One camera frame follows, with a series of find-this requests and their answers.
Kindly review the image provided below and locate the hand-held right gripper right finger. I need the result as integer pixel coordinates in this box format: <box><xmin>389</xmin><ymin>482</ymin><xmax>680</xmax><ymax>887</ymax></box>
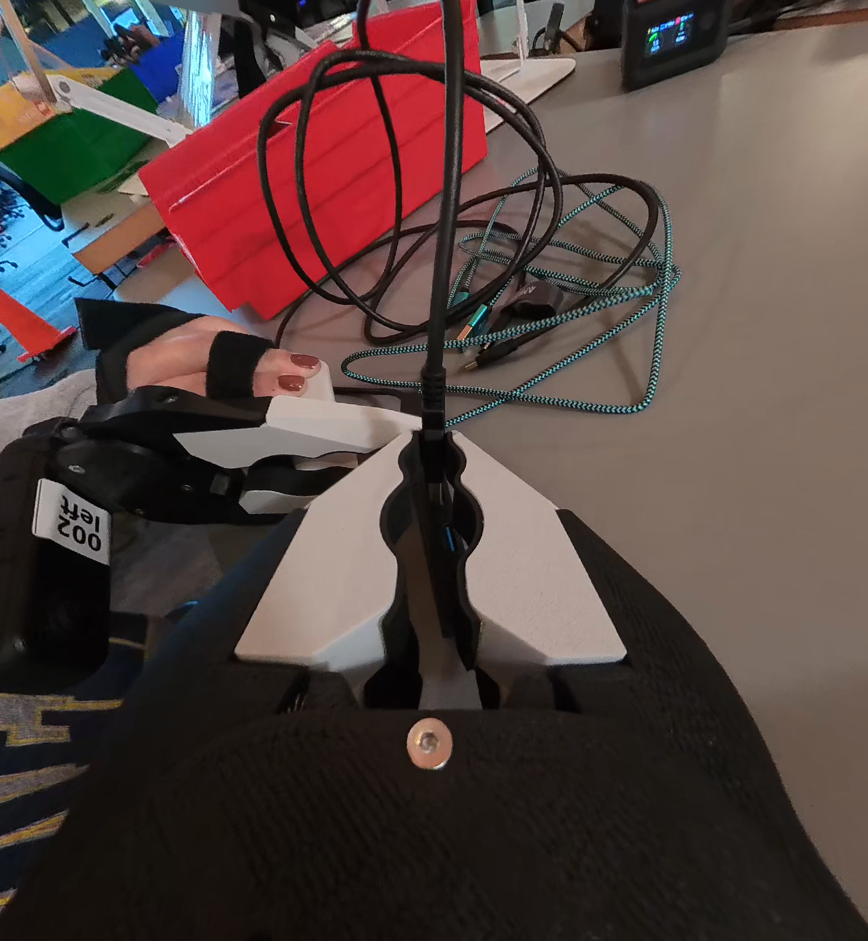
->
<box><xmin>452</xmin><ymin>431</ymin><xmax>627</xmax><ymax>671</ymax></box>

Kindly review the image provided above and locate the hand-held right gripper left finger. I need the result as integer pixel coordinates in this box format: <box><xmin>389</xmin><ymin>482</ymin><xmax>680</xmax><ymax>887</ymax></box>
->
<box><xmin>234</xmin><ymin>430</ymin><xmax>422</xmax><ymax>703</ymax></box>

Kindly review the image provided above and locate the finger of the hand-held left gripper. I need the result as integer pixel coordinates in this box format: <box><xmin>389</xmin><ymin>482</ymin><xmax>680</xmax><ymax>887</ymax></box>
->
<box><xmin>239</xmin><ymin>454</ymin><xmax>361</xmax><ymax>517</ymax></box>
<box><xmin>173</xmin><ymin>399</ymin><xmax>422</xmax><ymax>473</ymax></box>

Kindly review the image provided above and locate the black usb hub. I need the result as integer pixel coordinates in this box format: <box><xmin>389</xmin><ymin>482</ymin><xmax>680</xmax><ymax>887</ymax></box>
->
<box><xmin>404</xmin><ymin>470</ymin><xmax>471</xmax><ymax>641</ymax></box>

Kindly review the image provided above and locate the black usb cable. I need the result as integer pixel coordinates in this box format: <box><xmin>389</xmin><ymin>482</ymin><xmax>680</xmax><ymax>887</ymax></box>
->
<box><xmin>257</xmin><ymin>0</ymin><xmax>673</xmax><ymax>516</ymax></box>

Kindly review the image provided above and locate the person's left hand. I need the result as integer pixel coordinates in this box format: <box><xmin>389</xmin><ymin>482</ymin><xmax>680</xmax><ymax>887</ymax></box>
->
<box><xmin>125</xmin><ymin>318</ymin><xmax>324</xmax><ymax>399</ymax></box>

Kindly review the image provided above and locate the red plastic bin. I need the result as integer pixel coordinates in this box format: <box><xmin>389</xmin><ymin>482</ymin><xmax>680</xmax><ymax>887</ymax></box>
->
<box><xmin>138</xmin><ymin>0</ymin><xmax>490</xmax><ymax>321</ymax></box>

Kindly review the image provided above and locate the dark patterned cloth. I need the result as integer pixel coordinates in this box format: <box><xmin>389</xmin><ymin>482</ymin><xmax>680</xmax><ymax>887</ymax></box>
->
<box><xmin>0</xmin><ymin>632</ymin><xmax>151</xmax><ymax>941</ymax></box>

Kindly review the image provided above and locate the brown cardboard sheet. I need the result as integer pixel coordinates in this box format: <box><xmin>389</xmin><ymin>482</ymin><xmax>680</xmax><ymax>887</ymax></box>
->
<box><xmin>59</xmin><ymin>173</ymin><xmax>210</xmax><ymax>302</ymax></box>

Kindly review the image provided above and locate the orange traffic cone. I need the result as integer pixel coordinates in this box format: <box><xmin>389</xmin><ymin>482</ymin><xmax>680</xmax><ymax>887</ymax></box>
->
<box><xmin>0</xmin><ymin>265</ymin><xmax>78</xmax><ymax>363</ymax></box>

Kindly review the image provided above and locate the green and yellow box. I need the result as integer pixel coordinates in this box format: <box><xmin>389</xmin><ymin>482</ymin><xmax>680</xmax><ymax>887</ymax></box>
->
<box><xmin>0</xmin><ymin>70</ymin><xmax>159</xmax><ymax>207</ymax></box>

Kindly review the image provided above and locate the clear acrylic sheet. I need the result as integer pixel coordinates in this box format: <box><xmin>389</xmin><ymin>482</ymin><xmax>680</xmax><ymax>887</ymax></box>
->
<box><xmin>184</xmin><ymin>7</ymin><xmax>240</xmax><ymax>129</ymax></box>

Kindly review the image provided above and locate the dark grey bag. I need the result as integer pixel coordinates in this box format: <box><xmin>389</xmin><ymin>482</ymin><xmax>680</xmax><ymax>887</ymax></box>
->
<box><xmin>234</xmin><ymin>15</ymin><xmax>310</xmax><ymax>85</ymax></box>

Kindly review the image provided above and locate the white board stand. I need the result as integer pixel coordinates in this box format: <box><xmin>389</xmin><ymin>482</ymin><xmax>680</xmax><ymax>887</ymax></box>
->
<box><xmin>474</xmin><ymin>0</ymin><xmax>578</xmax><ymax>137</ymax></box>

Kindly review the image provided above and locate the black power station with screen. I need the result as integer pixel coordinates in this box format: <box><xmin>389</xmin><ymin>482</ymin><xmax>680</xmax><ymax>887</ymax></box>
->
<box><xmin>620</xmin><ymin>0</ymin><xmax>730</xmax><ymax>93</ymax></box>

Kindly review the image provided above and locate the teal braided cable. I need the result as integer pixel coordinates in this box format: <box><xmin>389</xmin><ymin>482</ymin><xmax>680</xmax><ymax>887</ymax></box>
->
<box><xmin>342</xmin><ymin>165</ymin><xmax>683</xmax><ymax>426</ymax></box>

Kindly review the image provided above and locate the black cable strap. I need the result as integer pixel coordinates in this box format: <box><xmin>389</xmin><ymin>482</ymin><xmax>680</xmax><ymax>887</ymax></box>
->
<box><xmin>493</xmin><ymin>279</ymin><xmax>563</xmax><ymax>332</ymax></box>

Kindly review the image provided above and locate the white metal bracket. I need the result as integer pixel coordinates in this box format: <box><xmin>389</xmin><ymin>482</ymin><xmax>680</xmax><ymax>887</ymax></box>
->
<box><xmin>48</xmin><ymin>77</ymin><xmax>192</xmax><ymax>144</ymax></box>

